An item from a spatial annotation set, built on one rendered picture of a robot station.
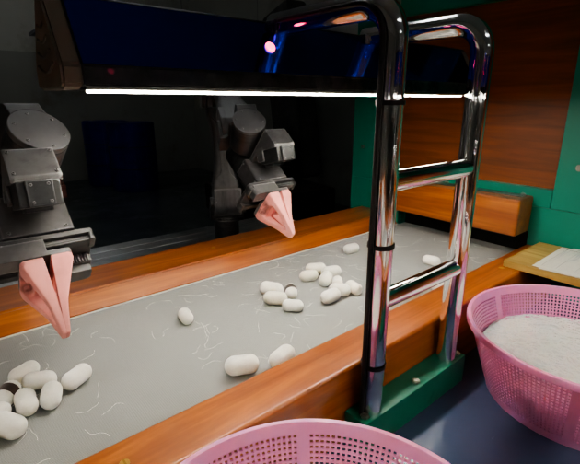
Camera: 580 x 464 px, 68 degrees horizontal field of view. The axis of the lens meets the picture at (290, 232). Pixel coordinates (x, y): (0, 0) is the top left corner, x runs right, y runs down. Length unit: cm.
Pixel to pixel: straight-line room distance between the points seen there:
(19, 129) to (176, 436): 32
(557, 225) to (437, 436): 51
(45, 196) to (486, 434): 52
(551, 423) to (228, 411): 35
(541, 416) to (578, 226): 44
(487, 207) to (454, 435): 48
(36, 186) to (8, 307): 28
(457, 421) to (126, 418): 36
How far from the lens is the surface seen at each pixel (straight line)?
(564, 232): 93
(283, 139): 73
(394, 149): 39
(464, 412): 60
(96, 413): 49
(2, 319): 69
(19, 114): 52
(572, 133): 91
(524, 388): 56
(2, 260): 49
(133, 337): 61
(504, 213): 90
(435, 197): 96
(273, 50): 48
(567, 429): 57
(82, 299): 70
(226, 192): 105
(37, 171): 46
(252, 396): 44
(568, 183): 92
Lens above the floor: 103
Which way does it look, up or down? 17 degrees down
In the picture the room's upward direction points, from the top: straight up
